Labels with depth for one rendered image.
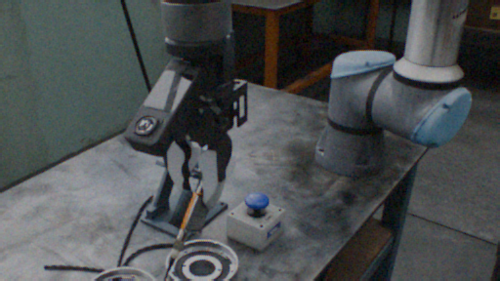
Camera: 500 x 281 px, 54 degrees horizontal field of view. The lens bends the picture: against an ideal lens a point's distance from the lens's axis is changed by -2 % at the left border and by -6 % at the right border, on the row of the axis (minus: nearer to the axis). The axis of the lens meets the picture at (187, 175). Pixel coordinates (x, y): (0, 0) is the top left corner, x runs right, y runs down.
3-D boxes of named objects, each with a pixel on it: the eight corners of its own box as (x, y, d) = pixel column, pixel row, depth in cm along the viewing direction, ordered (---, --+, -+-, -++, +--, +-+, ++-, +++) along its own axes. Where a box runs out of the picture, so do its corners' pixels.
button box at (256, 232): (261, 253, 80) (263, 228, 78) (226, 236, 84) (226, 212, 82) (287, 228, 86) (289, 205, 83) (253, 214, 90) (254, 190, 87)
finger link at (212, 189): (247, 195, 65) (240, 129, 61) (225, 218, 61) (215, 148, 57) (227, 191, 67) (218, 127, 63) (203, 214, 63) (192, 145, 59)
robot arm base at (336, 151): (334, 137, 115) (339, 97, 110) (396, 155, 106) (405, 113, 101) (302, 162, 105) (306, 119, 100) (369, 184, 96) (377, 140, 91)
